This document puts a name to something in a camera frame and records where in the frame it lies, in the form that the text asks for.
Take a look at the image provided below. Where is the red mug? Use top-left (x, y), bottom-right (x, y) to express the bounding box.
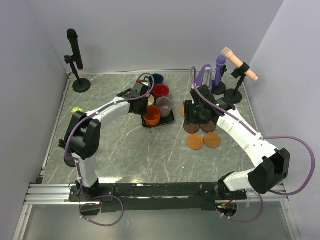
top-left (152, 84), bottom-right (170, 98)

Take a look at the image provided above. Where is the orange mug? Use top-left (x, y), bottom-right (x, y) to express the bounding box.
top-left (143, 105), bottom-right (161, 127)

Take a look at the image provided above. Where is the light wood coaster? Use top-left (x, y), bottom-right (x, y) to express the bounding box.
top-left (187, 134), bottom-right (204, 150)
top-left (203, 132), bottom-right (221, 148)

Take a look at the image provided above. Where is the woven rattan coaster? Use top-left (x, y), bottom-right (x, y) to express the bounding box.
top-left (180, 106), bottom-right (185, 117)

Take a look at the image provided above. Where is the purple metronome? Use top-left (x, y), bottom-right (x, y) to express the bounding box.
top-left (195, 64), bottom-right (213, 94)

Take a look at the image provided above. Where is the colourful toy block figure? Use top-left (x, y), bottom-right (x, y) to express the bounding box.
top-left (71, 107), bottom-right (85, 115)

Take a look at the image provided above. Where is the left black microphone stand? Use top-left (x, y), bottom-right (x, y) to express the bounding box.
top-left (64, 55), bottom-right (91, 93)

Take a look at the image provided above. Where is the lilac mug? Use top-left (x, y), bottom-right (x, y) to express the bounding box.
top-left (155, 96), bottom-right (172, 118)

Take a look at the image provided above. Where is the purple microphone black stand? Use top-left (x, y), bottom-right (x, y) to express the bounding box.
top-left (211, 65), bottom-right (227, 95)

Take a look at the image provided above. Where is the black serving tray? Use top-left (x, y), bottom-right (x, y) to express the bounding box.
top-left (141, 96), bottom-right (175, 128)

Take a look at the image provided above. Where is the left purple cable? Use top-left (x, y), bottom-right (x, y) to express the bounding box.
top-left (63, 72), bottom-right (156, 228)

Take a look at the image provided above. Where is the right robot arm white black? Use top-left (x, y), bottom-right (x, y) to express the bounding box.
top-left (183, 85), bottom-right (291, 199)

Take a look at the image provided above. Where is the black round stand base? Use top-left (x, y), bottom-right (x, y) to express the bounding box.
top-left (63, 154), bottom-right (76, 168)

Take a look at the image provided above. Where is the cream mug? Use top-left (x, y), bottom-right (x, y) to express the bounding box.
top-left (147, 94), bottom-right (155, 106)

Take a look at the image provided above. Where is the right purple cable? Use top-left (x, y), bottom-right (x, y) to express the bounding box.
top-left (189, 66), bottom-right (316, 223)

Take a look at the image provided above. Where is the purple cable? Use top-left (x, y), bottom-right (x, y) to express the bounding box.
top-left (189, 66), bottom-right (316, 223)
top-left (63, 72), bottom-right (156, 228)

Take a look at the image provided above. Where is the blue mug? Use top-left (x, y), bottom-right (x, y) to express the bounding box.
top-left (145, 73), bottom-right (164, 86)

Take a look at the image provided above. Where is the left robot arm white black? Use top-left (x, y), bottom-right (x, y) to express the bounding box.
top-left (59, 81), bottom-right (153, 201)

